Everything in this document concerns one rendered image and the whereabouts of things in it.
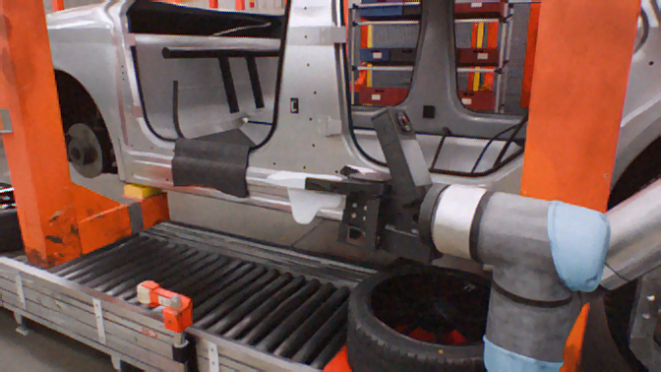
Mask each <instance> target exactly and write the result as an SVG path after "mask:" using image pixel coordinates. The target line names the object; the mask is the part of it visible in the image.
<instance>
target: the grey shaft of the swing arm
mask: <svg viewBox="0 0 661 372"><path fill-rule="evenodd" d="M170 302H171V310H174V311H177V310H178V309H181V308H182V299H181V295H179V294H176V295H173V296H171V299H170ZM174 340H175V343H174V344H173V345H172V346H171V348H172V357H173V361H175V362H176V363H178V369H179V372H199V365H198V363H197V353H196V344H195V338H192V337H189V336H188V335H187V334H186V331H185V330H181V332H180V333H176V332H174Z"/></svg>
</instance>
